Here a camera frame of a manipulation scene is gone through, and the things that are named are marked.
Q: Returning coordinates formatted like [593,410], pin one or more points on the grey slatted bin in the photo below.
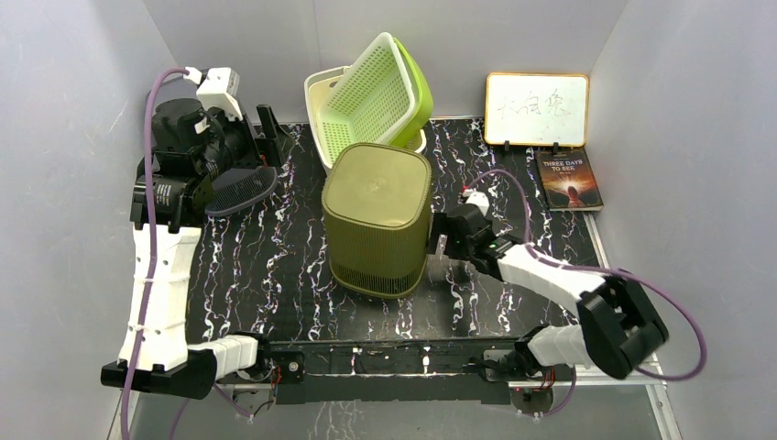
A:
[239,189]

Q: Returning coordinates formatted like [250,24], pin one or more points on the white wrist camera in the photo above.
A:
[477,199]
[217,87]

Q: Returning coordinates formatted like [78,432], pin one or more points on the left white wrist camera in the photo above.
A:
[217,87]

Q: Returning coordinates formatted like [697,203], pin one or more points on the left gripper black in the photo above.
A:
[273,148]

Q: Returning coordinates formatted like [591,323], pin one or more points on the olive green slatted bin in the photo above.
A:
[377,215]

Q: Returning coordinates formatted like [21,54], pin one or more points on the dark book three days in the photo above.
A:
[568,181]

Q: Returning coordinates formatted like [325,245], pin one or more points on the pale green colander basket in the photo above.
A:
[369,103]

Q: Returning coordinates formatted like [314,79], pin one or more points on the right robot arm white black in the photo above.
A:
[617,325]

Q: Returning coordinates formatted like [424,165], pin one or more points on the lime green plastic basin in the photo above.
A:
[411,135]

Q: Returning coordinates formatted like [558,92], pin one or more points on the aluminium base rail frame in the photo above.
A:
[410,359]

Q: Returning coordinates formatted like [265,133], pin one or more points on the small whiteboard orange frame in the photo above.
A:
[536,109]

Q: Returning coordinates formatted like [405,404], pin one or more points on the cream perforated storage basket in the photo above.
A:
[318,86]

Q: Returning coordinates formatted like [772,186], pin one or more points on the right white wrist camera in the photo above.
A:
[477,199]

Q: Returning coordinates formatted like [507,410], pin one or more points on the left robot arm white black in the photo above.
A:
[168,217]

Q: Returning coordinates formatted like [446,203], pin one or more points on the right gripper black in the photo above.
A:
[441,226]

